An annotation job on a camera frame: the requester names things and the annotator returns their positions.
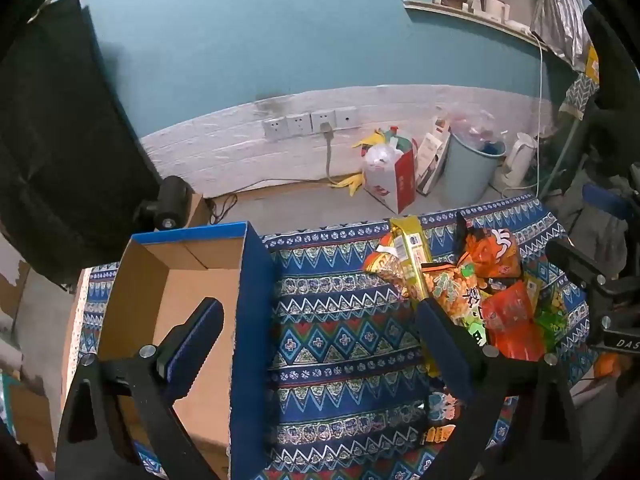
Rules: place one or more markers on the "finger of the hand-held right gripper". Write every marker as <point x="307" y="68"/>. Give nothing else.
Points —
<point x="605" y="202"/>
<point x="575" y="262"/>

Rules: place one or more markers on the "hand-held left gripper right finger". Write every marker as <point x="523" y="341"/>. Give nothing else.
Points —
<point x="445" y="355"/>

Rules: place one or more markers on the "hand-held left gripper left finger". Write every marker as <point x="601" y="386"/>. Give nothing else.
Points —
<point x="192" y="355"/>

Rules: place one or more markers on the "pile of snack packets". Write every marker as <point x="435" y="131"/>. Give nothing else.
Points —
<point x="452" y="290"/>

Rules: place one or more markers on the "blue cardboard box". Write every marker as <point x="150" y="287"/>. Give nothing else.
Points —
<point x="200" y="280"/>

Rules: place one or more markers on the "orange squid snack bag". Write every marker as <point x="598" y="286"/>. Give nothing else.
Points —
<point x="492" y="255"/>

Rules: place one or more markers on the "white electric kettle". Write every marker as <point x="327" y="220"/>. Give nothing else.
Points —
<point x="517" y="160"/>

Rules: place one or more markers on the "blue patterned blanket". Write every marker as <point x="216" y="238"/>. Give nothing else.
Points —
<point x="340" y="320"/>

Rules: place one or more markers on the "grey patterned cloth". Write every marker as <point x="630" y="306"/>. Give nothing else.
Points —
<point x="580" y="92"/>

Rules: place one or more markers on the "light blue waste bin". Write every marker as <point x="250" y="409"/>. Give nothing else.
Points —
<point x="467" y="170"/>

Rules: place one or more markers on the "small brown cardboard box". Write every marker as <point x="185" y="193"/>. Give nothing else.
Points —
<point x="197" y="212"/>

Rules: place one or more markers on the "black studio lamp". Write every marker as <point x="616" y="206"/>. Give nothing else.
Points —
<point x="172" y="200"/>

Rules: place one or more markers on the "clear plastic bin liner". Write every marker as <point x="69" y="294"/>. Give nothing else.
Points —
<point x="467" y="125"/>

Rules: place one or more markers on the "red and white carton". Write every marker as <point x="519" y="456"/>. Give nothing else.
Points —
<point x="400" y="180"/>

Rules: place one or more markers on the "yellow banana peel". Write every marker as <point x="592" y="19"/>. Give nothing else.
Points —
<point x="372" y="138"/>
<point x="350" y="183"/>

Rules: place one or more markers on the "silver foil sheet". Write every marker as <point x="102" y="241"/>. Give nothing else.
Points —
<point x="560" y="5"/>

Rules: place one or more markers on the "white wall socket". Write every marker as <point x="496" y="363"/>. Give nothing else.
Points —
<point x="298" y="124"/>
<point x="320" y="119"/>
<point x="275" y="128"/>
<point x="346" y="117"/>

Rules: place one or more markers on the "wall shelf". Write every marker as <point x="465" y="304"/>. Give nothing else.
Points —
<point x="450" y="11"/>

